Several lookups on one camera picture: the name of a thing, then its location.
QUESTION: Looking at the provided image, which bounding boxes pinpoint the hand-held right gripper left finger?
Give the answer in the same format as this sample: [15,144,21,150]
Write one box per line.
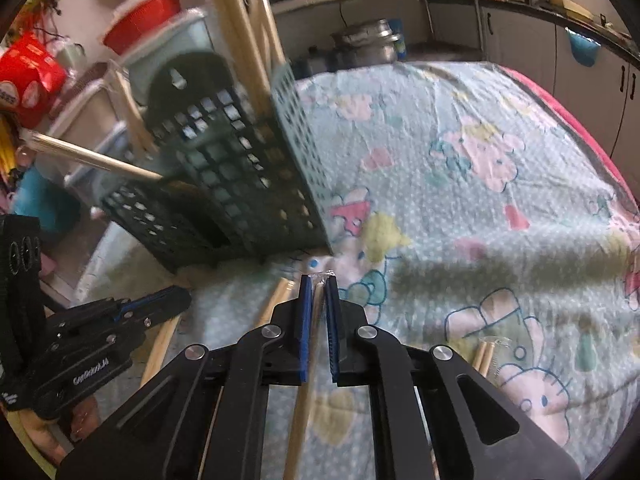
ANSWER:
[56,274,315,480]

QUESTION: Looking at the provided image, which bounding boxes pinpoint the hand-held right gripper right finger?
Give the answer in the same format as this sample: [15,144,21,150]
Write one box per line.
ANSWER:
[325,276,584,480]

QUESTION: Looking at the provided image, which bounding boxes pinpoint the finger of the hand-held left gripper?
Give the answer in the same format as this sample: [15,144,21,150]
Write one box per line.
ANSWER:
[111,285,193,334]

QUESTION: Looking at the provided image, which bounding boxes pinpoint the bamboo chopstick pair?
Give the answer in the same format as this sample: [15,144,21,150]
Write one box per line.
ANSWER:
[281,270,337,480]
[206,0,273,113]
[20,129,167,184]
[249,0,287,78]
[469,336,507,377]
[139,314,182,387]
[255,279,297,328]
[106,66,157,157]

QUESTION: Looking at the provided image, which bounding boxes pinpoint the green plastic cutlery basket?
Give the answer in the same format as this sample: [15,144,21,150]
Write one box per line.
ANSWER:
[99,50,337,275]

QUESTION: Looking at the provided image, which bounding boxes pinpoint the person's left hand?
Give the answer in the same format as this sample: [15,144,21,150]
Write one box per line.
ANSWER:
[22,399,102,463]

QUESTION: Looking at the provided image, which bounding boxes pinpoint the cartoon printed tablecloth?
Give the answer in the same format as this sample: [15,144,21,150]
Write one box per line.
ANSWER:
[80,60,640,480]

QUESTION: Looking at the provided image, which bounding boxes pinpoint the pastel plastic drawer unit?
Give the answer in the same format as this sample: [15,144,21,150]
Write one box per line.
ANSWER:
[35,10,217,201]

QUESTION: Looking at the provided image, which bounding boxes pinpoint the red printed package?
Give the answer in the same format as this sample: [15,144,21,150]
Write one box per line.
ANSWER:
[0,31,69,129]

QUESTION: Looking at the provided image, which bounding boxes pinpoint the red plastic colander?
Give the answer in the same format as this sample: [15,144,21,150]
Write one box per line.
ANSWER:
[101,0,184,57]

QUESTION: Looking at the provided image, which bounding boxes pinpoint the stacked steel pots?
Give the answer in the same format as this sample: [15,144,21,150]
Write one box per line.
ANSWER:
[329,19,405,64]

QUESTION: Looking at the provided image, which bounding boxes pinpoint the red underlay cloth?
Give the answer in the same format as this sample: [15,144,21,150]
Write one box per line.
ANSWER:
[500,64,640,211]

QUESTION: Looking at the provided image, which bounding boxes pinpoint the white kitchen cabinets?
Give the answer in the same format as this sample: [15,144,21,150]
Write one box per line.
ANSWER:
[270,0,640,171]

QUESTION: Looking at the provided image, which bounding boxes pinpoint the blue hanging bag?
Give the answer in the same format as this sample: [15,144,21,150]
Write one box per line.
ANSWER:
[564,26,602,68]

